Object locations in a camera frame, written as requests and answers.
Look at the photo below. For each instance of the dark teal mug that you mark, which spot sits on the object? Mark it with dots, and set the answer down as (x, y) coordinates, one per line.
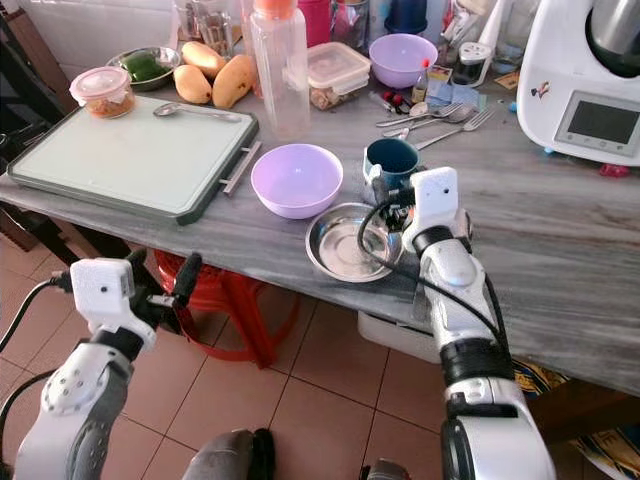
(390, 158)

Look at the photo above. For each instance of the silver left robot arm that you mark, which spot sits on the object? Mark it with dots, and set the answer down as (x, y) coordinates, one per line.
(75, 400)

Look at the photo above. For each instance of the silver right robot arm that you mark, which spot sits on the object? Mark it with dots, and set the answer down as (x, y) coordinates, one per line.
(470, 330)

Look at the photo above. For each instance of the red plastic stool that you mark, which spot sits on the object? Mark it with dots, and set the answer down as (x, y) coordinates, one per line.
(240, 300)

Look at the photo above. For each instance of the shallow steel dish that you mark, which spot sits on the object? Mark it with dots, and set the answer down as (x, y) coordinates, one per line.
(345, 245)

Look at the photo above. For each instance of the lilac plastic bowl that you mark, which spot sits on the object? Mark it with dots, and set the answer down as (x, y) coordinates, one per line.
(297, 180)
(403, 58)

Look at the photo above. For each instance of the steel spoon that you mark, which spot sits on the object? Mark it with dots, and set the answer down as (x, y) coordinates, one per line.
(442, 110)
(458, 116)
(170, 109)

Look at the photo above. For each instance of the steel fork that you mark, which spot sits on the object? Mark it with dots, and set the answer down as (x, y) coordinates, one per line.
(472, 124)

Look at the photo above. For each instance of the small red-capped sauce bottle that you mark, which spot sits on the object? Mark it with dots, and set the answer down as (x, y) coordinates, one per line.
(419, 86)

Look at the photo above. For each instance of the white tray with green rim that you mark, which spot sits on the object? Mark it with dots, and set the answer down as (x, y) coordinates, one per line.
(130, 158)

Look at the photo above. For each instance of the clear lidded food container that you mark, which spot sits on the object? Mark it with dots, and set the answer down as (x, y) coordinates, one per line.
(338, 70)

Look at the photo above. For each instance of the white plastic box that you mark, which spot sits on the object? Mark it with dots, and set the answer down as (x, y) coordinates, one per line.
(390, 335)

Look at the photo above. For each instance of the clear bottle with orange cap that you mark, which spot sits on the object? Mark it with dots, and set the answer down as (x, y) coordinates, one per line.
(278, 70)

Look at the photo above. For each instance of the grey left robot foot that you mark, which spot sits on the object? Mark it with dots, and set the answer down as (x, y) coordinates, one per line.
(225, 455)

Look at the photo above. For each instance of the grey robot foot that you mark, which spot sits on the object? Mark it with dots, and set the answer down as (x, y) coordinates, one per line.
(382, 472)
(225, 455)

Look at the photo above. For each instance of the dark blue cup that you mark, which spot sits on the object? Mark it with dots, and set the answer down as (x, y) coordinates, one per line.
(406, 15)

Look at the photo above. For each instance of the pink bottle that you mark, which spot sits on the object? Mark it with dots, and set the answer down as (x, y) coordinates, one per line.
(315, 20)

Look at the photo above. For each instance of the yellow mango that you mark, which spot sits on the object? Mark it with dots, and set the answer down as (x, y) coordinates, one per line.
(203, 57)
(192, 84)
(233, 80)

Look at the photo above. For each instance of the small pink-lidded food tub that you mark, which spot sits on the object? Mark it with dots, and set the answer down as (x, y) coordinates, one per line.
(102, 90)

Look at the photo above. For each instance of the white kitchen machine with screen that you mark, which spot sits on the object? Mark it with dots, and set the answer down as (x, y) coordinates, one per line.
(560, 80)

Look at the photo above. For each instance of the steel bowl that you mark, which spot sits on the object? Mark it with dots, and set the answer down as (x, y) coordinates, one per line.
(117, 70)

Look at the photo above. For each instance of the green mango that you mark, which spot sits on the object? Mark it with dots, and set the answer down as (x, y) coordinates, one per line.
(148, 66)

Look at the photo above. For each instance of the dark wooden chair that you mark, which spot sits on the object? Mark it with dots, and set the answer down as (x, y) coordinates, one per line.
(25, 70)

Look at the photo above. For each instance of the glass jar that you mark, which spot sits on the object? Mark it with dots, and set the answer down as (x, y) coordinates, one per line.
(205, 22)

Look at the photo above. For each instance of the grey right robot foot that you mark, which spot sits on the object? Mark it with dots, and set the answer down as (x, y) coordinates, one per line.
(382, 472)

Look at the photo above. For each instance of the patterned floor mat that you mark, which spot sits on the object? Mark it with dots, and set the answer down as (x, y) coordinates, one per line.
(590, 440)

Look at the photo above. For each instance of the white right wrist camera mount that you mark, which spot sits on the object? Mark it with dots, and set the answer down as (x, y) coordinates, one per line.
(435, 205)

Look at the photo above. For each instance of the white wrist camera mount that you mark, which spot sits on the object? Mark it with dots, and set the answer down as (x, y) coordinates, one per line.
(435, 205)
(105, 295)

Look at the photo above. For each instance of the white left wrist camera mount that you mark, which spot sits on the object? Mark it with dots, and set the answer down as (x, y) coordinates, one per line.
(105, 295)

